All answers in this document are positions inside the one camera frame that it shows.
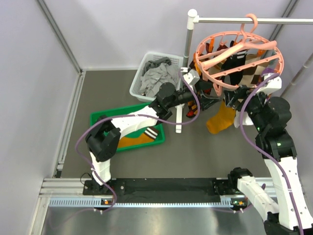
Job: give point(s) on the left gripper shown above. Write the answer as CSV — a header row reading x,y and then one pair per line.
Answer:
x,y
204,102

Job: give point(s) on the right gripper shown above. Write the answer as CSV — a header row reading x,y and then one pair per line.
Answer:
x,y
241,92

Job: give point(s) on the orange brown striped sock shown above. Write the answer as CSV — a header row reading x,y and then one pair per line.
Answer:
x,y
149,135
223,119

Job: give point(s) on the pink round clip hanger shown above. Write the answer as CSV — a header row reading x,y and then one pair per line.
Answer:
x,y
249,74

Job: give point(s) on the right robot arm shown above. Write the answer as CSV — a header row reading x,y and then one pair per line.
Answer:
x,y
289,214

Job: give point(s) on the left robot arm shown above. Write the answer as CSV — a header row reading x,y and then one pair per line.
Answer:
x,y
103,138

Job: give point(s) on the black argyle sock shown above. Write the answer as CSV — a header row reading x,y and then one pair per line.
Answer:
x,y
202,87

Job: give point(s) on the black white striped sock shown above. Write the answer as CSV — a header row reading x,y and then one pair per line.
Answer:
x,y
235,60

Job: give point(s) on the green plastic tray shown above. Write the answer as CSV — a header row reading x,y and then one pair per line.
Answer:
x,y
93,118

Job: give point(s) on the grey clothes pile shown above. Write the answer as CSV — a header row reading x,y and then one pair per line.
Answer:
x,y
155,73

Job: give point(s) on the white metal clothes rack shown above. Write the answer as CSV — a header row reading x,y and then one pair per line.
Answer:
x,y
189,49

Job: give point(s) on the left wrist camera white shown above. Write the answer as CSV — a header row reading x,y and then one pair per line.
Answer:
x,y
189,76

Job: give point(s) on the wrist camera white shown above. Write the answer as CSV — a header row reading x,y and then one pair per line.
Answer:
x,y
271,86
189,76

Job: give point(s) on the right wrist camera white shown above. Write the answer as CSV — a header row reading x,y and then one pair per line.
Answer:
x,y
271,86

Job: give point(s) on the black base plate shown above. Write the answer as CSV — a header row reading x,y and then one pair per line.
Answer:
x,y
171,190

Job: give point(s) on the grey slotted cable duct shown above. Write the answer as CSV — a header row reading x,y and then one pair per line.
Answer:
x,y
81,202

